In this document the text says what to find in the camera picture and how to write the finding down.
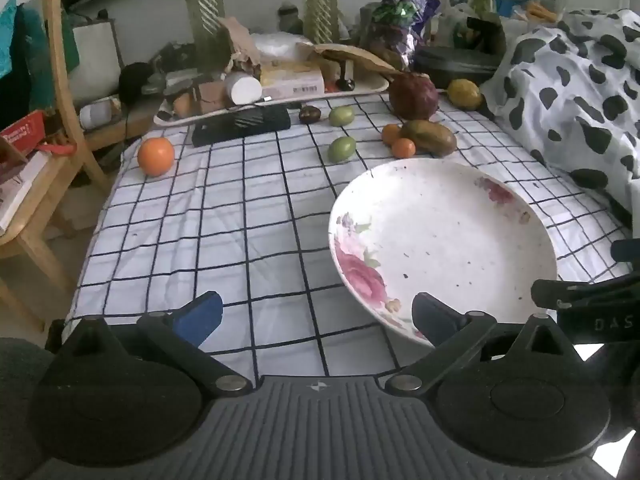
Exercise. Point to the dark red pomegranate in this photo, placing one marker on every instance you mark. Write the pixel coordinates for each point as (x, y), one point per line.
(413, 96)

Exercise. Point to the teal cloth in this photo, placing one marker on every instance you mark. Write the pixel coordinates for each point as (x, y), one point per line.
(30, 35)

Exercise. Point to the cow print blanket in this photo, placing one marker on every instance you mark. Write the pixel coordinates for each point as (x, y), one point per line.
(565, 90)

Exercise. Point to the small tangerine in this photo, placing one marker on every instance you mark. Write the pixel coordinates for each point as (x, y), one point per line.
(391, 134)
(403, 148)

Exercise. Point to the dark purple passion fruit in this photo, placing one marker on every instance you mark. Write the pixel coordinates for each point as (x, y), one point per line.
(310, 114)

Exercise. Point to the white cylindrical jar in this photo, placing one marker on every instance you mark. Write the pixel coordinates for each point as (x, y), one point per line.
(242, 89)

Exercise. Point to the black ribbed flat box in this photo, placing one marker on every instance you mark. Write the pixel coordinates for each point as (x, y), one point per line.
(240, 124)

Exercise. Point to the black zipped case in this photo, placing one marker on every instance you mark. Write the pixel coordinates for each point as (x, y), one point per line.
(455, 66)

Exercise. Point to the tall ribbed glass vase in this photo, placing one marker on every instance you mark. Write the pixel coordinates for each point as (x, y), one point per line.
(206, 15)
(317, 0)

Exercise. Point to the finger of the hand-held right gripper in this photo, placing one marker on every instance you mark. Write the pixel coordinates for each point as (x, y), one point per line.
(555, 292)
(627, 251)

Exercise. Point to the white oblong tray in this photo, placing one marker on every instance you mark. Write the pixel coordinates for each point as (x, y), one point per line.
(365, 87)

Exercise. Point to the white floral plate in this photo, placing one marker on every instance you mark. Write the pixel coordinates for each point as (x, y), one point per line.
(440, 240)

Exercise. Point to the green round fruit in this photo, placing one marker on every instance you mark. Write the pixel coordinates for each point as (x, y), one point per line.
(341, 150)
(342, 116)

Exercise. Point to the purple foil bouquet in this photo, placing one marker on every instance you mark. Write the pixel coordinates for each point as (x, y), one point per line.
(400, 20)

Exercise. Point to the small cardboard box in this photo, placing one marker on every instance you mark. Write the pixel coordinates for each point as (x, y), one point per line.
(207, 96)

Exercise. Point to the brown paper bag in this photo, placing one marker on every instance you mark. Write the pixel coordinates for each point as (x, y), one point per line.
(350, 56)

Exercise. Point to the black checked white tablecloth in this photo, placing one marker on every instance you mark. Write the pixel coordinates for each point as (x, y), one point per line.
(225, 230)

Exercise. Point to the black round object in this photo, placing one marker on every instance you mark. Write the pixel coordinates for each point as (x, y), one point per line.
(134, 84)

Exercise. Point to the pale yellow carton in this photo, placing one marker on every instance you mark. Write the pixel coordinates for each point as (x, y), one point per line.
(292, 80)

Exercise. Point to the large orange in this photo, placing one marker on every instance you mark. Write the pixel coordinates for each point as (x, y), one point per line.
(156, 157)

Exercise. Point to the yellow round fruit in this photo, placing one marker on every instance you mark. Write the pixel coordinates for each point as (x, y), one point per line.
(463, 94)

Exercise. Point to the wooden chair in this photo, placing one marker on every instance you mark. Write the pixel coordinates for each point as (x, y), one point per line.
(47, 175)

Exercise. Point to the green brown mango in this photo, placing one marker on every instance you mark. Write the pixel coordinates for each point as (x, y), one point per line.
(430, 136)

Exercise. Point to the red box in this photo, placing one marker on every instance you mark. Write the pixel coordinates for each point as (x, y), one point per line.
(27, 132)

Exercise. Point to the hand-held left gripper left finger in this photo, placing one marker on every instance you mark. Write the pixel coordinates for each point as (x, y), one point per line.
(200, 315)

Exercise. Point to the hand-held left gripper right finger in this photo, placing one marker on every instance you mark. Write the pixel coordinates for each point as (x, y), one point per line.
(435, 317)

